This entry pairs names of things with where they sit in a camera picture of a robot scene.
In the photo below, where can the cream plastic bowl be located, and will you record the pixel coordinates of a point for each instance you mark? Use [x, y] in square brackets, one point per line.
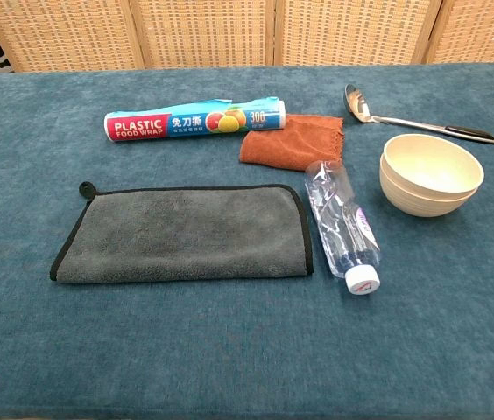
[431, 168]
[422, 205]

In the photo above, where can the grey towel with black trim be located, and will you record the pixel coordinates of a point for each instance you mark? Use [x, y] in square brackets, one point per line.
[185, 232]

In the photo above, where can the brown microfiber cloth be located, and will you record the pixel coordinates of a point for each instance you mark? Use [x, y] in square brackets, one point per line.
[291, 146]

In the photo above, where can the clear plastic water bottle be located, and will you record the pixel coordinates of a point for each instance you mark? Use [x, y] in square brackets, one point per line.
[339, 227]

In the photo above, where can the plastic food wrap roll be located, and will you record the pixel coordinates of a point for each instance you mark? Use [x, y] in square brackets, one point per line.
[142, 127]

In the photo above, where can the blue table cloth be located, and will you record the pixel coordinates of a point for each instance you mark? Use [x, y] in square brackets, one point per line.
[229, 350]

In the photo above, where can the wicker folding screen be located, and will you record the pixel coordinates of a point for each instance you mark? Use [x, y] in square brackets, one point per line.
[203, 30]

